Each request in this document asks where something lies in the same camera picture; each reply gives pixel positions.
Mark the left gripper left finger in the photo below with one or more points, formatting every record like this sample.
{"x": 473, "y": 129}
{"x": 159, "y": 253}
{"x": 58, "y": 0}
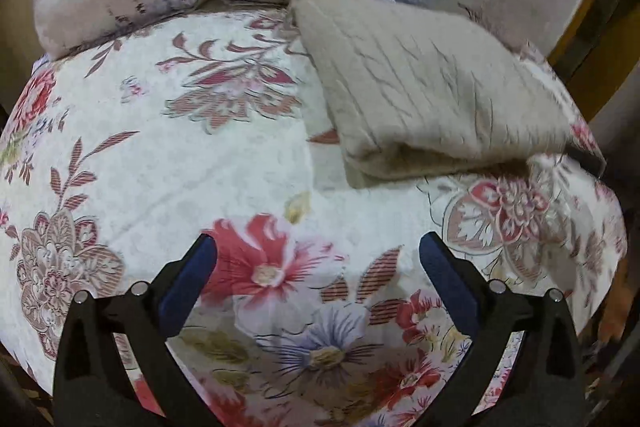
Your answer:
{"x": 91, "y": 385}

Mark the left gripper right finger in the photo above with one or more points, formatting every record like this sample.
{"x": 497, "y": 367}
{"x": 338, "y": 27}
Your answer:
{"x": 546, "y": 383}

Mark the beige cable-knit sweater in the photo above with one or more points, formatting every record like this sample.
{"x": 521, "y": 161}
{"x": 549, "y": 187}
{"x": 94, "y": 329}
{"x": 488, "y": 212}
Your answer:
{"x": 414, "y": 92}

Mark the floral bed sheet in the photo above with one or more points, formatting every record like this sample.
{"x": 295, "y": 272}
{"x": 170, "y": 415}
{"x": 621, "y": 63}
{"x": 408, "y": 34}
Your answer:
{"x": 115, "y": 160}

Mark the wooden headboard frame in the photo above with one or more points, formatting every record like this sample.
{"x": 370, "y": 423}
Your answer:
{"x": 597, "y": 52}

